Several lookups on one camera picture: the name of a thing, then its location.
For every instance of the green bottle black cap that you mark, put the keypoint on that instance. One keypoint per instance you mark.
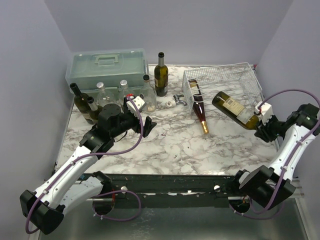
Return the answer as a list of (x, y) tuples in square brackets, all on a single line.
[(236, 111)]

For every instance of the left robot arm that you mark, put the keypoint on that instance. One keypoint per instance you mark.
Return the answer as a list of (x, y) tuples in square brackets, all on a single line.
[(45, 207)]

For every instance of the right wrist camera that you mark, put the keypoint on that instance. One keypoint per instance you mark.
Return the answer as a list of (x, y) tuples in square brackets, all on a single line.
[(264, 111)]

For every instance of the dark green brown-label wine bottle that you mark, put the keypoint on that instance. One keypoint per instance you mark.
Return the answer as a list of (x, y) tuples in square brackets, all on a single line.
[(161, 76)]

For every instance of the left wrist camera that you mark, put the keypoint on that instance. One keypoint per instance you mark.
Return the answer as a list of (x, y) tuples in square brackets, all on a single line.
[(135, 104)]

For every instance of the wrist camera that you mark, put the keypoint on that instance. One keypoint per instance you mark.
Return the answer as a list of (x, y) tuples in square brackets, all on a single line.
[(135, 104), (264, 111)]

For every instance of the clear bottle dark label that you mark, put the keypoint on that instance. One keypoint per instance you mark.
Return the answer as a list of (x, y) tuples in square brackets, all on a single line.
[(125, 90)]

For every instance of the clear bottle red cap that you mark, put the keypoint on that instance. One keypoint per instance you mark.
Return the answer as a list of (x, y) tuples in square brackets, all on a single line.
[(105, 96)]

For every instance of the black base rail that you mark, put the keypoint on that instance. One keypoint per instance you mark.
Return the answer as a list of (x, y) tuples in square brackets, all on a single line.
[(169, 191)]

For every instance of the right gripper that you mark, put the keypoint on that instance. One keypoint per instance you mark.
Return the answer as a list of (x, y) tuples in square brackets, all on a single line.
[(263, 131)]

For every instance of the red bottle gold foil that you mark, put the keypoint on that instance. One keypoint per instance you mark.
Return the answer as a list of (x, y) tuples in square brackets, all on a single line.
[(198, 104)]

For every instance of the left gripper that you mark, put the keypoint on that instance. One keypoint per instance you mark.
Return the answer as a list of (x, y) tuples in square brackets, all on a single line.
[(149, 125)]

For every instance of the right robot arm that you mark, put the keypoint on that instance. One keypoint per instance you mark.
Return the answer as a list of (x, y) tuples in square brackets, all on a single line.
[(271, 185)]

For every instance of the dark green bottle black neck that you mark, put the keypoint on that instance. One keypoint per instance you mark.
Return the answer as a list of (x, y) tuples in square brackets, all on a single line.
[(80, 100)]

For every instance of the green plastic toolbox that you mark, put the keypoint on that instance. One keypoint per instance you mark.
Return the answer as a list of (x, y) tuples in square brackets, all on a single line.
[(87, 68)]

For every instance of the white plastic pipe fitting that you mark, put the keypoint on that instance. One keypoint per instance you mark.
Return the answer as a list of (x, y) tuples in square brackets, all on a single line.
[(169, 104)]

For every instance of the clear glass wine bottle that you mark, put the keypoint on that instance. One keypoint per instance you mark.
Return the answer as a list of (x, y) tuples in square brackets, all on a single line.
[(148, 94)]

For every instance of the white wire wine rack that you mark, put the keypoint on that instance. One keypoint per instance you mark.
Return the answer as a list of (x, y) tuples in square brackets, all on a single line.
[(238, 80)]

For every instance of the olive bottle silver cap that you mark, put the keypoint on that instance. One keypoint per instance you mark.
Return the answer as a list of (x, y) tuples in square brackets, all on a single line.
[(95, 109)]

